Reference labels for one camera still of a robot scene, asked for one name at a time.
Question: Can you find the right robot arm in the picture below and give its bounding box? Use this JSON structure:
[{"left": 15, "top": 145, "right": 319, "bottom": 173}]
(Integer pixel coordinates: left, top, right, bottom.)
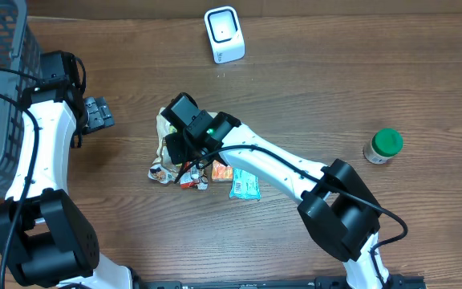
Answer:
[{"left": 161, "top": 92, "right": 390, "bottom": 288}]

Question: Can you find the red candy stick packet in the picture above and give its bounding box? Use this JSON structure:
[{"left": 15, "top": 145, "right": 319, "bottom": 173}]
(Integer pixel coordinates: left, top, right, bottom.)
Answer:
[{"left": 179, "top": 166, "right": 199, "bottom": 189}]

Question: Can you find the orange snack packet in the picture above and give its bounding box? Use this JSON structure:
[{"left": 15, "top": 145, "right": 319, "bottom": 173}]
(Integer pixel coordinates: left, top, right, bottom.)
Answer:
[{"left": 211, "top": 161, "right": 233, "bottom": 181}]

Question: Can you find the white barcode scanner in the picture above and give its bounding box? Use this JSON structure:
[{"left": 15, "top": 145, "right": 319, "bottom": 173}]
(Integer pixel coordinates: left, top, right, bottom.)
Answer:
[{"left": 204, "top": 6, "right": 245, "bottom": 64}]

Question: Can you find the beige snack bag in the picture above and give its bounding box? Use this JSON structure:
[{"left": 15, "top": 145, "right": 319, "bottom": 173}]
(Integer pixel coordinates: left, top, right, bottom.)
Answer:
[{"left": 147, "top": 106, "right": 219, "bottom": 191}]

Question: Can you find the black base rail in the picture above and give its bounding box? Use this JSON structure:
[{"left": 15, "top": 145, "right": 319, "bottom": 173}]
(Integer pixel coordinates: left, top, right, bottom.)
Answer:
[{"left": 137, "top": 275, "right": 427, "bottom": 289}]

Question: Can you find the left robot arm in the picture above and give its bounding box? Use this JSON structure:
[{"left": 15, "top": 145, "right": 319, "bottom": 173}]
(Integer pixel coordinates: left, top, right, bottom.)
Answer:
[{"left": 0, "top": 51, "right": 143, "bottom": 288}]

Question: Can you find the teal tissue packet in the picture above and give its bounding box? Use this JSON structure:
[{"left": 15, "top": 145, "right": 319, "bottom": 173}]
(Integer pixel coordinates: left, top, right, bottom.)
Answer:
[{"left": 229, "top": 169, "right": 261, "bottom": 200}]

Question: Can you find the green lid jar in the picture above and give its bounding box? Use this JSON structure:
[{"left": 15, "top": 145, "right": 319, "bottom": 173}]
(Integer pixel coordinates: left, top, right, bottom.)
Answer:
[{"left": 363, "top": 128, "right": 403, "bottom": 165}]

